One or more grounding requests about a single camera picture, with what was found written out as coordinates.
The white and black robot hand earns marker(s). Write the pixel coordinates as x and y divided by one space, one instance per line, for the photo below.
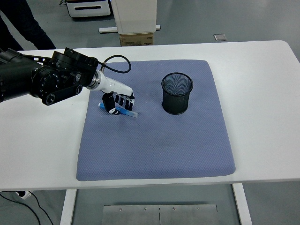
114 85

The person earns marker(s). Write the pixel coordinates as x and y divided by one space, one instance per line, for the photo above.
35 28

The black mesh pen holder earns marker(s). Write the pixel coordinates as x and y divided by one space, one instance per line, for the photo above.
175 103

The blue-grey textured mat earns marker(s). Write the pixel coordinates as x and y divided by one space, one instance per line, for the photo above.
145 145

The grey metal plate with screws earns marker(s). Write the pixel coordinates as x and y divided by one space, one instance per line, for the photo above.
187 215
131 215

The white power strip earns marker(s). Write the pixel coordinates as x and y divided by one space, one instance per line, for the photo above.
24 195

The silver floor socket plate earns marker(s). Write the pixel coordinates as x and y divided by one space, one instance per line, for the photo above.
219 37

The white table leg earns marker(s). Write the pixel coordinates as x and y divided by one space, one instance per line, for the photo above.
68 208
242 206

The brown cardboard box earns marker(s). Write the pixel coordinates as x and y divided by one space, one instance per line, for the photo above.
136 39

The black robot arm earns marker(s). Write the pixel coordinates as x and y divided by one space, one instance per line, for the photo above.
35 79

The blue marker with clear cap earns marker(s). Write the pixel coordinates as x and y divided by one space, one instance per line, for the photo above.
130 114

